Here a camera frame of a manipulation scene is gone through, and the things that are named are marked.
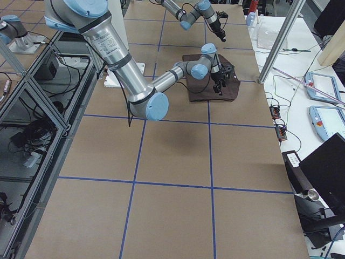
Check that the blue teach pendant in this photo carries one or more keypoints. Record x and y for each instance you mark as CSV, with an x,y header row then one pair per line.
x,y
327,121
324,83

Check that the dark brown t-shirt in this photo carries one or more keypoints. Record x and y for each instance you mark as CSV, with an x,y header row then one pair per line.
x,y
202,90

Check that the long reacher grabber stick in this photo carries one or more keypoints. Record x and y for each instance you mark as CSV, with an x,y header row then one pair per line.
x,y
310,86

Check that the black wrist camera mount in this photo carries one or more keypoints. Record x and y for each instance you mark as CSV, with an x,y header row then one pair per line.
x,y
221,14
227,71

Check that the white pedestal column base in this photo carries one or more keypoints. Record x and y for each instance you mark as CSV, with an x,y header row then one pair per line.
x,y
125,71

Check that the black label box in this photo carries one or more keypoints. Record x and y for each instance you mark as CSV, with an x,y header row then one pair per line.
x,y
299,182

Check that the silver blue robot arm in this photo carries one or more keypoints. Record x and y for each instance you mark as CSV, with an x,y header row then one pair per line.
x,y
188,14
146,100

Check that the clear plastic bag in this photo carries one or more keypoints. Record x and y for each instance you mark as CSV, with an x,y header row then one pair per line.
x,y
266,35

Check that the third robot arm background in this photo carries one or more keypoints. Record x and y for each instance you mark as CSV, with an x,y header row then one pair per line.
x,y
16,36

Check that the upper blue teach pendant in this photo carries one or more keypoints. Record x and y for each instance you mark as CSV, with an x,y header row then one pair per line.
x,y
324,83

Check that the aluminium frame post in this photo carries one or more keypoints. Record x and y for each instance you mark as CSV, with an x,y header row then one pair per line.
x,y
283,33

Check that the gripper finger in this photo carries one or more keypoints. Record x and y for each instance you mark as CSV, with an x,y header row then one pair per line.
x,y
220,85
216,88
220,35
224,36

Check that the lower orange black usb hub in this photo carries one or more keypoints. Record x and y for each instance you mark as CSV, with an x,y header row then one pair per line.
x,y
281,132

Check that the black monitor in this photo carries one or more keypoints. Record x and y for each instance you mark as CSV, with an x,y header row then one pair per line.
x,y
324,169

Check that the silver metal cup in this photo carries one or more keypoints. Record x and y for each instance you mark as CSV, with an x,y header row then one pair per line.
x,y
311,195

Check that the wooden beam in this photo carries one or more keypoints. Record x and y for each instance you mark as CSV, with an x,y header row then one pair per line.
x,y
334,48

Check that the upper orange black usb hub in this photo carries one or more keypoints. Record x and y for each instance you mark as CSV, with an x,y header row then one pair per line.
x,y
275,112

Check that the orange black usb hub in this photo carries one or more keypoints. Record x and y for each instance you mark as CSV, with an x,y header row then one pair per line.
x,y
275,112
281,132

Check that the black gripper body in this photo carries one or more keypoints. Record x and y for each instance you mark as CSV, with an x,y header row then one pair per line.
x,y
216,27
216,77

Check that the lower blue teach pendant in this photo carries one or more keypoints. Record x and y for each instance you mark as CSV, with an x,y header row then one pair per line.
x,y
327,121

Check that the black monitor stand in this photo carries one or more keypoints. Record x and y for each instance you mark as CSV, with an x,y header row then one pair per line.
x,y
320,224

